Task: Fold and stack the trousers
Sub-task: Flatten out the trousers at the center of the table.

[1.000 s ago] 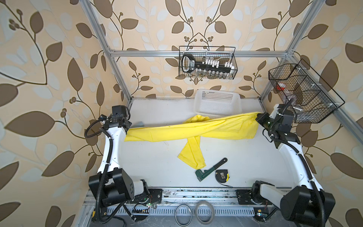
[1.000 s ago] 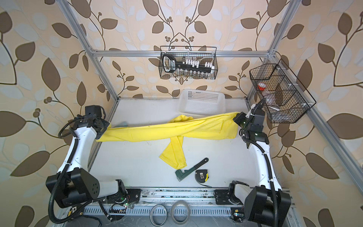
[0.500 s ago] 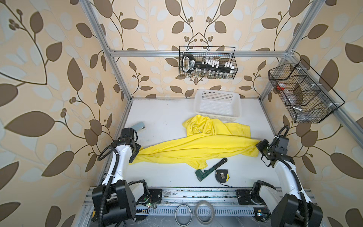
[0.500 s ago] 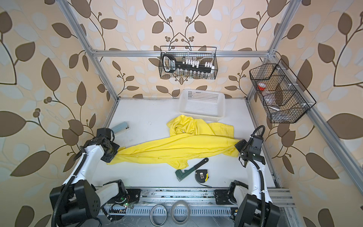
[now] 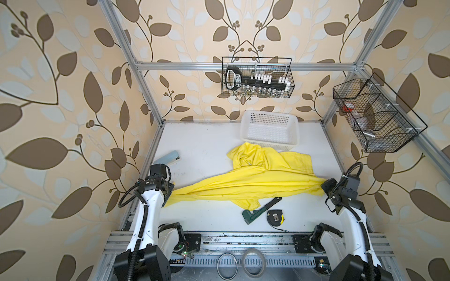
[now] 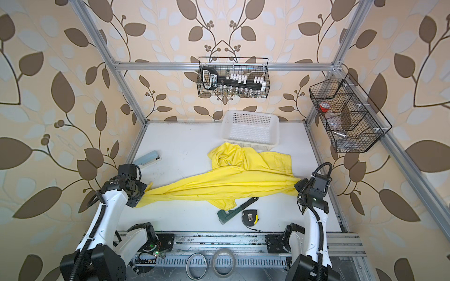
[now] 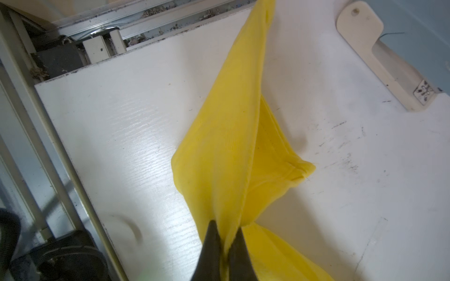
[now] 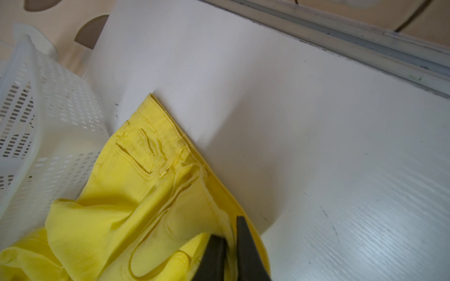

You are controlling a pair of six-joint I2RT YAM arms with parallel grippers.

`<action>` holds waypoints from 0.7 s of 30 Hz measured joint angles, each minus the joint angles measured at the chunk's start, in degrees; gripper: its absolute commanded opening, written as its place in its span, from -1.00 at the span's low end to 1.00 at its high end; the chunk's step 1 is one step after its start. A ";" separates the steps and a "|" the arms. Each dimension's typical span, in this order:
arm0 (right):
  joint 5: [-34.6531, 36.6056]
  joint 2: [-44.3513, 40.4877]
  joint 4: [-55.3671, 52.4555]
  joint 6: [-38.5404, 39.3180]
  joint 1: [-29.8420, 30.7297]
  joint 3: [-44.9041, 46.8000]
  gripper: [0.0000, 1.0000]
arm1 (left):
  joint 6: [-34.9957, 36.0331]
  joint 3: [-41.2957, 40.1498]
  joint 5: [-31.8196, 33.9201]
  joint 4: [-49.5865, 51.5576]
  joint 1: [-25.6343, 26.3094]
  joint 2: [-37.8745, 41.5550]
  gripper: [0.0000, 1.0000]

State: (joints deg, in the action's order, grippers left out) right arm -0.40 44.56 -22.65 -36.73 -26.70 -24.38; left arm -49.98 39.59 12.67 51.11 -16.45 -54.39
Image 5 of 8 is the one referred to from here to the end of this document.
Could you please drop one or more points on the white plastic basket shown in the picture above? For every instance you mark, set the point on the white plastic basket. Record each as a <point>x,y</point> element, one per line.
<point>270,129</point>

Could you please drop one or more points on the red item in basket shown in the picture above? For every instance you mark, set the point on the red item in basket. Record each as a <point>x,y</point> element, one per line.
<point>347,107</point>

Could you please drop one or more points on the yellow trousers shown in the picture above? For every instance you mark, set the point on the yellow trousers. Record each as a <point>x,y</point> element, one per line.
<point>258,173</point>

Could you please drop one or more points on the black tape measure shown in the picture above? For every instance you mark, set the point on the black tape measure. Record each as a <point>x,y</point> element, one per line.
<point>275,218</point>

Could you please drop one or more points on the black wire basket right wall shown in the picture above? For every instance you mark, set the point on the black wire basket right wall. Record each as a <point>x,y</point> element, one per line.
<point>382,120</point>

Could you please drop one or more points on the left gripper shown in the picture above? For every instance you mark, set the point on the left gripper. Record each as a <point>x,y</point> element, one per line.
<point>169,187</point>

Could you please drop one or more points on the light blue stapler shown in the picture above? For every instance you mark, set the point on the light blue stapler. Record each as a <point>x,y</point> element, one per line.
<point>168,159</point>

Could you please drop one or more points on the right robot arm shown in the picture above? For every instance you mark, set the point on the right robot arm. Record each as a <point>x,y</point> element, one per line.
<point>350,253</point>

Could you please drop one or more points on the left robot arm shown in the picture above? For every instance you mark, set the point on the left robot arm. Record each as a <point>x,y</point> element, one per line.
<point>152,244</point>

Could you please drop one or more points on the grey tape roll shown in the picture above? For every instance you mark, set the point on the grey tape roll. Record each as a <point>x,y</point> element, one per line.
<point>254,258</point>

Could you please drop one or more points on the black wire basket back wall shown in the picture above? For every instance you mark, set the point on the black wire basket back wall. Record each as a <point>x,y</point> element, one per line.
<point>258,62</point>

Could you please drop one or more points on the black socket set holder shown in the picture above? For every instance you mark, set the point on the black socket set holder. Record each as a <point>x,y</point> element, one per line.
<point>243,76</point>

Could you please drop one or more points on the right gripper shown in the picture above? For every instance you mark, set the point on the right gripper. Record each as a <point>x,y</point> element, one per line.
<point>327,185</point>

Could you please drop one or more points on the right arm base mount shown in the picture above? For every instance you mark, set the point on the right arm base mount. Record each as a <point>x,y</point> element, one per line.
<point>304,244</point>

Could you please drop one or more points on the black wire basket wall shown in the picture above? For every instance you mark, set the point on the black wire basket wall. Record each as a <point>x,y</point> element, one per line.
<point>382,120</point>
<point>258,62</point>

